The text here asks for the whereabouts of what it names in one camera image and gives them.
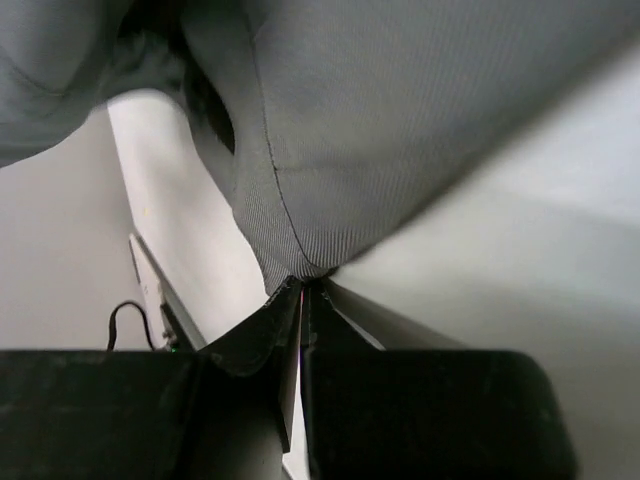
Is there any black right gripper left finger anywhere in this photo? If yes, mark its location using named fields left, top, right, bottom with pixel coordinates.
left=201, top=277, right=303, bottom=453

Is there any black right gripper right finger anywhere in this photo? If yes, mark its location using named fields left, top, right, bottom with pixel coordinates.
left=304, top=280, right=465, bottom=350

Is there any grey pleated skirt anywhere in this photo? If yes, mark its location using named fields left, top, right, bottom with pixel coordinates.
left=1, top=1, right=639, bottom=292

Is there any black cable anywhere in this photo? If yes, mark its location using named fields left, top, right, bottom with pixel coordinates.
left=106, top=299, right=156, bottom=353

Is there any aluminium table edge rail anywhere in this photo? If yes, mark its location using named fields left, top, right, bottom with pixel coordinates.
left=128, top=234, right=207, bottom=351

